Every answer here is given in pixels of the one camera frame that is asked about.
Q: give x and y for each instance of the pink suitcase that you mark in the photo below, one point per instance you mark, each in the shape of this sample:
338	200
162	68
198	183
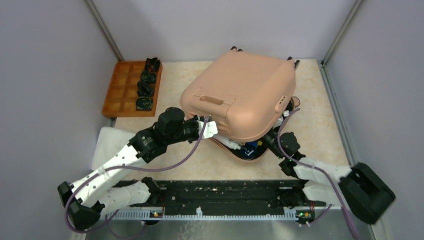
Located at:
245	94

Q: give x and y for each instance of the rolled dark brown tie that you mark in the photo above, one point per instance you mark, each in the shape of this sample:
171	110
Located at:
144	90

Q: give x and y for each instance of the aluminium rail frame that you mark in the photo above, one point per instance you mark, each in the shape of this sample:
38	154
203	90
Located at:
321	223

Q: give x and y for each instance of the rolled dark tie top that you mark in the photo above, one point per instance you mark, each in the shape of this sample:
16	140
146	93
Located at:
152	65

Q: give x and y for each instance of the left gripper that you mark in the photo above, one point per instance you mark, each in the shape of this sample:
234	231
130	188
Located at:
194	121

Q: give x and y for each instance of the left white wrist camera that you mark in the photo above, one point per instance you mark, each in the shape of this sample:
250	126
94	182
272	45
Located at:
207	130

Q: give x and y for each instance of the white cloth under left arm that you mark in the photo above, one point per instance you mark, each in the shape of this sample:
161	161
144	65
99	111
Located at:
110	141

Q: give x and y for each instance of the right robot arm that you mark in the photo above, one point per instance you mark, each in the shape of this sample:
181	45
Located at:
357	189

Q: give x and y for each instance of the rolled yellow green tie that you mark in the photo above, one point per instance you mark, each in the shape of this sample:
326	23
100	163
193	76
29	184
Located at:
144	104

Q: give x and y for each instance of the rolled green patterned tie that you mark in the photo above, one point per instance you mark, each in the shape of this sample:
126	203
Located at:
148	77

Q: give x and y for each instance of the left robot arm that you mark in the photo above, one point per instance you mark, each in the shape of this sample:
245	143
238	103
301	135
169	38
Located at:
93	197

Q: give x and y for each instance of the black round jar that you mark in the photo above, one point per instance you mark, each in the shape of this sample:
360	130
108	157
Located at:
248	153

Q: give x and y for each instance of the wooden compartment tray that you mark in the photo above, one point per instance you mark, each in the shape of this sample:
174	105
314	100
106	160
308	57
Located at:
122	93

